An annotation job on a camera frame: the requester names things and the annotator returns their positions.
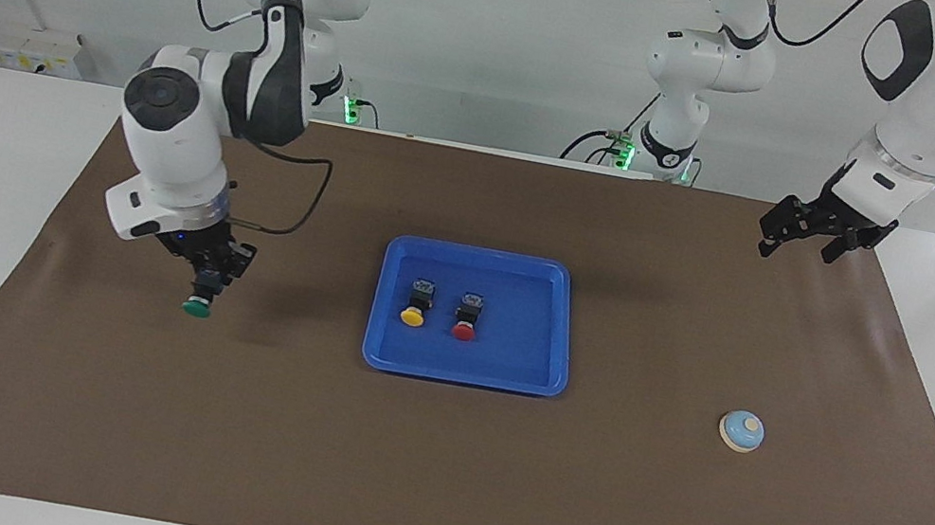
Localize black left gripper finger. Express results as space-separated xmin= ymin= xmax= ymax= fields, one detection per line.
xmin=755 ymin=220 xmax=800 ymax=264
xmin=818 ymin=227 xmax=868 ymax=271

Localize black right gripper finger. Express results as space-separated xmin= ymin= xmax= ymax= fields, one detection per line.
xmin=217 ymin=250 xmax=254 ymax=294
xmin=186 ymin=252 xmax=213 ymax=294

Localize green mushroom push button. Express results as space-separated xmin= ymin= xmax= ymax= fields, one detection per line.
xmin=179 ymin=262 xmax=225 ymax=323

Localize yellow mushroom push button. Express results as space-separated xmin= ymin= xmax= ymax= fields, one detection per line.
xmin=398 ymin=275 xmax=440 ymax=331

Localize red mushroom push button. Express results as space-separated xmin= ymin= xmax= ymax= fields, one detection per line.
xmin=450 ymin=290 xmax=489 ymax=344

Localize light blue desk bell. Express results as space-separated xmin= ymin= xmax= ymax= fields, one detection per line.
xmin=715 ymin=407 xmax=769 ymax=457

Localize blue plastic tray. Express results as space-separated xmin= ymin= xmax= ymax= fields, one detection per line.
xmin=359 ymin=230 xmax=589 ymax=404

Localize brown table mat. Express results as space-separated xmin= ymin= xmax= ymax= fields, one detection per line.
xmin=0 ymin=64 xmax=935 ymax=525

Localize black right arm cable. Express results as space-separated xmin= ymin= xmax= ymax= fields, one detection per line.
xmin=148 ymin=0 xmax=364 ymax=244

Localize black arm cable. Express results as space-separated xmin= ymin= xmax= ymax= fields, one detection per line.
xmin=699 ymin=0 xmax=875 ymax=60
xmin=148 ymin=0 xmax=364 ymax=244

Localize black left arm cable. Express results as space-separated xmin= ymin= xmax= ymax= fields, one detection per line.
xmin=699 ymin=0 xmax=875 ymax=60

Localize black arm base cables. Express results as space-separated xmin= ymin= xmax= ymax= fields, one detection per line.
xmin=559 ymin=79 xmax=659 ymax=175

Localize white wall socket box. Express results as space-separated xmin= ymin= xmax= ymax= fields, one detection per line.
xmin=0 ymin=20 xmax=102 ymax=84

